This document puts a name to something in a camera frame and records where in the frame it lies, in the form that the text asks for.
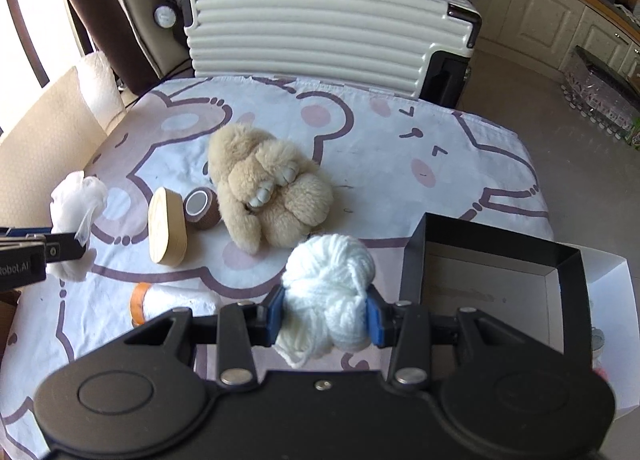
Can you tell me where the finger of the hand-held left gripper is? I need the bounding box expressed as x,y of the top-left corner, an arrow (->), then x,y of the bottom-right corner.
0,225 -> 87,264

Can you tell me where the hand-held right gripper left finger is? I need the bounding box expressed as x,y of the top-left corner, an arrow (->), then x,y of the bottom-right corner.
122,285 -> 288,387

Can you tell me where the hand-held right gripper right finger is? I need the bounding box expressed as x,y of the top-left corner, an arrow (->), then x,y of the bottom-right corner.
365,290 -> 589,387

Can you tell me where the white yarn ball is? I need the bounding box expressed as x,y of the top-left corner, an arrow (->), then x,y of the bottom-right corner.
275,234 -> 377,369

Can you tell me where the black cardboard box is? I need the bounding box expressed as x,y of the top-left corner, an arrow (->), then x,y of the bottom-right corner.
400,213 -> 586,376

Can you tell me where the white paper towel roll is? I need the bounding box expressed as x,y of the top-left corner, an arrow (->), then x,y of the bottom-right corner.
0,65 -> 109,232

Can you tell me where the brown tape roll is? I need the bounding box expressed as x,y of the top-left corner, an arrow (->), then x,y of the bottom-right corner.
183,187 -> 221,231

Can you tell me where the cartoon printed cloth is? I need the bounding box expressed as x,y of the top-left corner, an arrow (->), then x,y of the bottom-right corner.
0,75 -> 556,460

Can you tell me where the beige plush toy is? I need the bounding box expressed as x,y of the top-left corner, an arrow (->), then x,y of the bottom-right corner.
207,124 -> 335,255

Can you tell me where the white box lid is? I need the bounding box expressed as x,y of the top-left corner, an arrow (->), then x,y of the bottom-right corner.
582,245 -> 634,416

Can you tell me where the beige upholstered panel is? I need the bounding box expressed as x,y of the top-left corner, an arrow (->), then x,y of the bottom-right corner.
105,0 -> 197,82

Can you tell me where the white ribbed suitcase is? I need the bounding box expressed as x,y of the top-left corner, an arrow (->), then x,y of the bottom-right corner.
152,0 -> 484,109

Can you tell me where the shrink-wrapped pack of bottles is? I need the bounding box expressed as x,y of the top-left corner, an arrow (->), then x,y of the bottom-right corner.
560,45 -> 640,142

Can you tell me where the dark window frame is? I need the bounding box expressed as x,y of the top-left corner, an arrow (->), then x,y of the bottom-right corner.
0,0 -> 56,91

